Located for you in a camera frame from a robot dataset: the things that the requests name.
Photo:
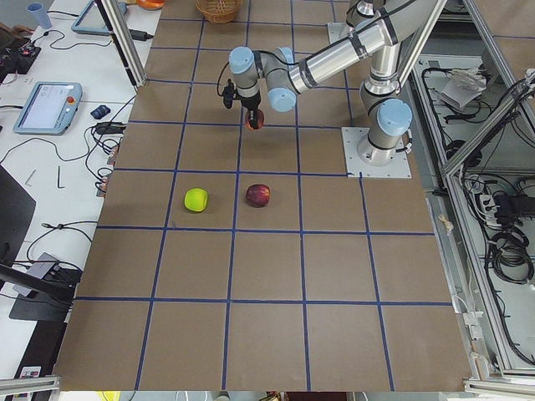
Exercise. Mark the red yellow apple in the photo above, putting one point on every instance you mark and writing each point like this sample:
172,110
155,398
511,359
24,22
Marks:
254,119

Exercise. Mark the green apple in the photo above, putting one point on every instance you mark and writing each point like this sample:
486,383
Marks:
196,200

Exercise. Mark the dark red apple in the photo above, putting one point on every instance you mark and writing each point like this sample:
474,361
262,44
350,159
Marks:
258,195

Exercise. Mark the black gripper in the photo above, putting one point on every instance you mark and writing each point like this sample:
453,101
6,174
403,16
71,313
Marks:
251,102

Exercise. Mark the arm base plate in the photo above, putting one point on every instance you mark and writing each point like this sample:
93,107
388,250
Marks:
337,31
363,160

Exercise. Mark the aluminium frame post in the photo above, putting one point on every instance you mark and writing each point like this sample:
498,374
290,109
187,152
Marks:
121,37

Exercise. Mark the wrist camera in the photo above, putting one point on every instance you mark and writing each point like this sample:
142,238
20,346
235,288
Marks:
229,94

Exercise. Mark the blue plastic cup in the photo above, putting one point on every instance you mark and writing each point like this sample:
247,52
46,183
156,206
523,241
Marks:
39,13

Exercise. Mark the teach pendant tablet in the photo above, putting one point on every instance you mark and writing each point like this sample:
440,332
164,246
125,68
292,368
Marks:
90,21
49,109

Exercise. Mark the black power adapter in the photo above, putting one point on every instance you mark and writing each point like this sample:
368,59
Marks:
138,35

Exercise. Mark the wicker basket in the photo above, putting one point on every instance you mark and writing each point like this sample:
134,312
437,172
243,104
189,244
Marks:
219,11

